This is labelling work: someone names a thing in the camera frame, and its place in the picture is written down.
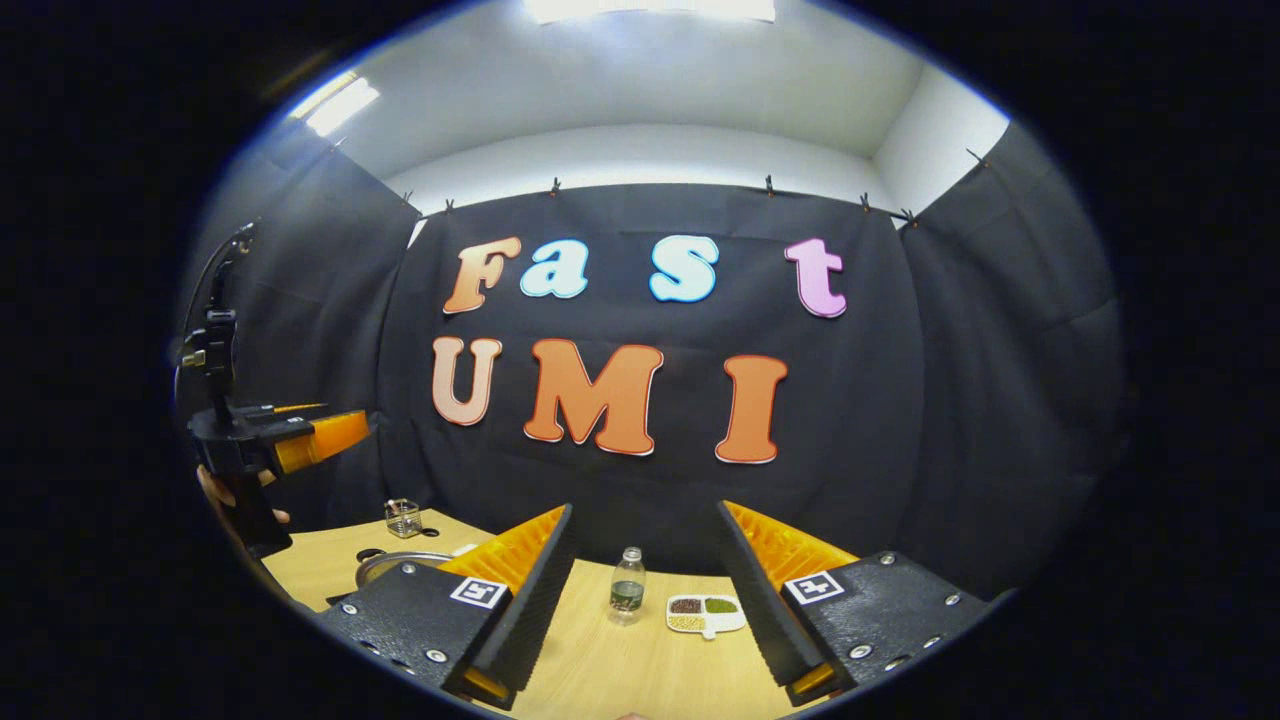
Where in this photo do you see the white divided bean dish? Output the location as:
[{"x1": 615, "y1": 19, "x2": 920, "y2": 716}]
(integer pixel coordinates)
[{"x1": 664, "y1": 593, "x2": 749, "y2": 642}]

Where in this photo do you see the large ceiling light panel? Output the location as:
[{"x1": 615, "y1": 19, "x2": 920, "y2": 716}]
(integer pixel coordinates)
[{"x1": 524, "y1": 0, "x2": 777, "y2": 25}]

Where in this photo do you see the steel pot with black handles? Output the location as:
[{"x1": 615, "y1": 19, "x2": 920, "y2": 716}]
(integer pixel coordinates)
[{"x1": 354, "y1": 546, "x2": 457, "y2": 592}]

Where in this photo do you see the small ceiling light panel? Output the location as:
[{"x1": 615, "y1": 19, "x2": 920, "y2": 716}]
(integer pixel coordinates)
[{"x1": 289, "y1": 71, "x2": 382, "y2": 139}]

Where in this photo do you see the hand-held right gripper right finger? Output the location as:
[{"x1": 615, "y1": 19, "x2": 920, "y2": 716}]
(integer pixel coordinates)
[{"x1": 714, "y1": 499, "x2": 1017, "y2": 707}]

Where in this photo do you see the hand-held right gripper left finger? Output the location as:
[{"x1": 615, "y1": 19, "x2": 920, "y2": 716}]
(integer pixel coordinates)
[{"x1": 319, "y1": 502, "x2": 577, "y2": 712}]

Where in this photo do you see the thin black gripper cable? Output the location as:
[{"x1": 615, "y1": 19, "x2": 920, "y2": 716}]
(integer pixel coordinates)
[{"x1": 180, "y1": 220, "x2": 258, "y2": 343}]

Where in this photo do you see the clear plastic water bottle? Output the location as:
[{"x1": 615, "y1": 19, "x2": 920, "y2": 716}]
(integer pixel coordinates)
[{"x1": 609, "y1": 546, "x2": 649, "y2": 627}]

